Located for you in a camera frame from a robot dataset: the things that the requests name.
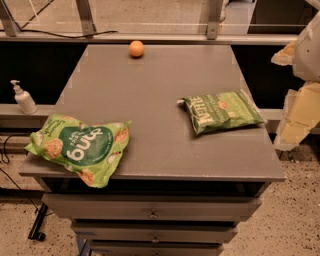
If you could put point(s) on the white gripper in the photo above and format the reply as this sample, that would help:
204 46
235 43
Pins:
308 53

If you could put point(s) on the green jalapeno kettle chip bag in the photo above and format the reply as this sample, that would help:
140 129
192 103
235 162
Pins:
221 111

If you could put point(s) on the light green snack bag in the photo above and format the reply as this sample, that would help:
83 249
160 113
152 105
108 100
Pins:
92 152

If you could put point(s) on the grey drawer cabinet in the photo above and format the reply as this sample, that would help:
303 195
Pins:
174 193

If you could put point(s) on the orange fruit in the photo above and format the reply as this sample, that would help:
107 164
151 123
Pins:
136 49

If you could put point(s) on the metal window strut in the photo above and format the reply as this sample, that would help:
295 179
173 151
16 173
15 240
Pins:
85 15

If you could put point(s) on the white pump lotion bottle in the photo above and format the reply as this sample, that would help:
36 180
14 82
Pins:
23 98

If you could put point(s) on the black metal stand foot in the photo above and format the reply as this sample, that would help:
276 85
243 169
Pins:
35 233

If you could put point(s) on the metal window bracket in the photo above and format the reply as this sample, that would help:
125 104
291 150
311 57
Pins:
210 18

